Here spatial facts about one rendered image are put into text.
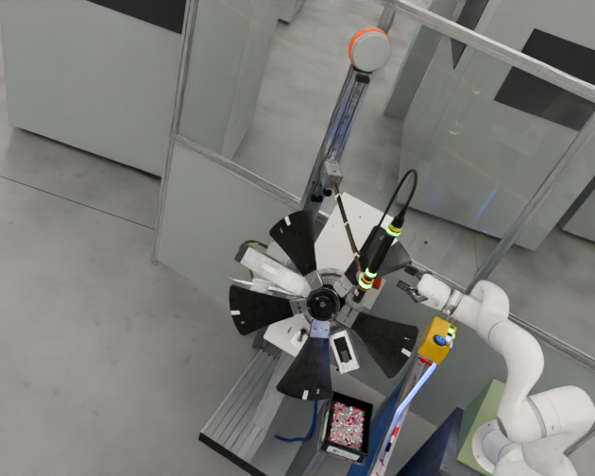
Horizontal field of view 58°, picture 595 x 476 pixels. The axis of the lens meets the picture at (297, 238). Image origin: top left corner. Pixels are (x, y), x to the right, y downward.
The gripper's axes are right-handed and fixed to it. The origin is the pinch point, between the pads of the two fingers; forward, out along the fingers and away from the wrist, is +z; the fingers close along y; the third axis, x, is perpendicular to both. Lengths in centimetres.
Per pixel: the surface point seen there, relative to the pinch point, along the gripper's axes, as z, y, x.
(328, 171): 47, 47, -8
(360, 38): 55, 53, 45
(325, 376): 7, -13, -49
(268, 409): 23, 8, -121
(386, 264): 6.9, 11.2, -8.4
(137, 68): 210, 134, -62
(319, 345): 14.0, -9.3, -40.1
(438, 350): -27, 21, -42
